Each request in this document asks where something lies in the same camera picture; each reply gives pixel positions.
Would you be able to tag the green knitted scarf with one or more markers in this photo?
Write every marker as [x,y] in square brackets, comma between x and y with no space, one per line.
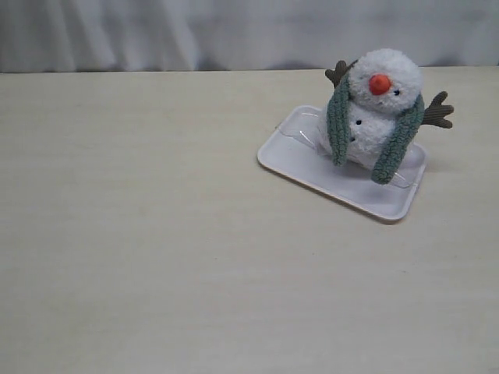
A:
[393,144]

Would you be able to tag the white plush snowman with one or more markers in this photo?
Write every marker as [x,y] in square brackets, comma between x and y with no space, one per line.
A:
[381,85]

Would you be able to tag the white plastic tray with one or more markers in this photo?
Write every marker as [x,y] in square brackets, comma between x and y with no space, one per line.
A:
[388,203]

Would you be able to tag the white curtain backdrop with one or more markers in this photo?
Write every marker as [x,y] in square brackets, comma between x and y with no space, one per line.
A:
[84,36]

